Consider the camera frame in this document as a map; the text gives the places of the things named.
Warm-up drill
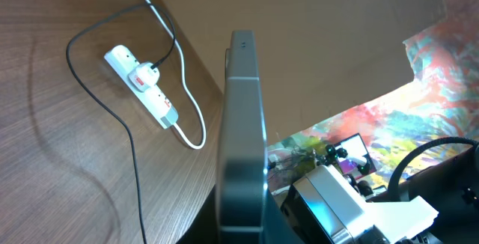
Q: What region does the white power strip cord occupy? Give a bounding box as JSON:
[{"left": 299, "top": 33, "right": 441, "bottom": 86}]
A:
[{"left": 109, "top": 0, "right": 207, "bottom": 150}]

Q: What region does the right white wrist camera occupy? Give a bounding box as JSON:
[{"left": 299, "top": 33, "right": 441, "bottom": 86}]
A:
[{"left": 281, "top": 165, "right": 439, "bottom": 243}]

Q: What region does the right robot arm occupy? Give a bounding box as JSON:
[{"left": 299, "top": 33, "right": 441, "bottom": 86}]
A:
[{"left": 399, "top": 147, "right": 478, "bottom": 244}]

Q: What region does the white power strip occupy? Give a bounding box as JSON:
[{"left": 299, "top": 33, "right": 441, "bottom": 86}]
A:
[{"left": 104, "top": 45, "right": 178, "bottom": 129}]

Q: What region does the black USB charging cable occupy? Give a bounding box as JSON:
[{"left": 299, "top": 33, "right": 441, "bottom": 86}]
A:
[{"left": 65, "top": 2, "right": 177, "bottom": 244}]

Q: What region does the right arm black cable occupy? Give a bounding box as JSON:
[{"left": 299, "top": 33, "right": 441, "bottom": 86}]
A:
[{"left": 387, "top": 136, "right": 479, "bottom": 202}]

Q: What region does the background monitor screen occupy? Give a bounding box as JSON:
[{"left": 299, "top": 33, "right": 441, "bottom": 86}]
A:
[{"left": 334, "top": 133, "right": 376, "bottom": 179}]

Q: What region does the colourful patterned cloth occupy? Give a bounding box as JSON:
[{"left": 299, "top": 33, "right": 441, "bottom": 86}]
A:
[{"left": 268, "top": 0, "right": 478, "bottom": 191}]

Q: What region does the white USB charger plug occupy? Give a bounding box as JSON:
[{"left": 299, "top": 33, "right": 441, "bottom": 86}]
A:
[{"left": 128, "top": 62, "right": 160, "bottom": 92}]

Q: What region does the teal screen Galaxy smartphone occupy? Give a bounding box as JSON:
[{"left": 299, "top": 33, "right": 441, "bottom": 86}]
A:
[{"left": 216, "top": 30, "right": 267, "bottom": 243}]

